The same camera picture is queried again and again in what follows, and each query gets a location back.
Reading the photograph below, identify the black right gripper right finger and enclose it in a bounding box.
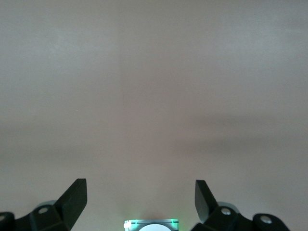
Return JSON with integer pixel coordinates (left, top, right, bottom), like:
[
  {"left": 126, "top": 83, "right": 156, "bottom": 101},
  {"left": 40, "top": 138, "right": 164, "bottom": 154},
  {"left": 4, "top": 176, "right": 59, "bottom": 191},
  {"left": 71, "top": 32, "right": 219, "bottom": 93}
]
[{"left": 192, "top": 180, "right": 291, "bottom": 231}]

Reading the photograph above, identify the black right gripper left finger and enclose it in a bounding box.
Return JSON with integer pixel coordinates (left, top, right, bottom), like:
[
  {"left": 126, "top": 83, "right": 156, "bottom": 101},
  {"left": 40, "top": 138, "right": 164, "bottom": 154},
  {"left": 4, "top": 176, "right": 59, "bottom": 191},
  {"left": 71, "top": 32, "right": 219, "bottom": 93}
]
[{"left": 0, "top": 178, "right": 88, "bottom": 231}]

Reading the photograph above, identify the brown table cover sheet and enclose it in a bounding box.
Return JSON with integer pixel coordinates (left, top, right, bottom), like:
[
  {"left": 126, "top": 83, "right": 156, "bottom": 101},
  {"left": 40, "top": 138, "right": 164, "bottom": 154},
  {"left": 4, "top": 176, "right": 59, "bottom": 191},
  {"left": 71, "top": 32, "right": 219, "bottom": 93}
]
[{"left": 0, "top": 0, "right": 308, "bottom": 231}]

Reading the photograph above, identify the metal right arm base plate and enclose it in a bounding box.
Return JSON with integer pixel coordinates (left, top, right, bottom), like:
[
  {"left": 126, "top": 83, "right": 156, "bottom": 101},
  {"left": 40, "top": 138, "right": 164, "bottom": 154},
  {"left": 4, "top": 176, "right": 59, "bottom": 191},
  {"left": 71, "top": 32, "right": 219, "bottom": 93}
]
[{"left": 124, "top": 218, "right": 179, "bottom": 231}]

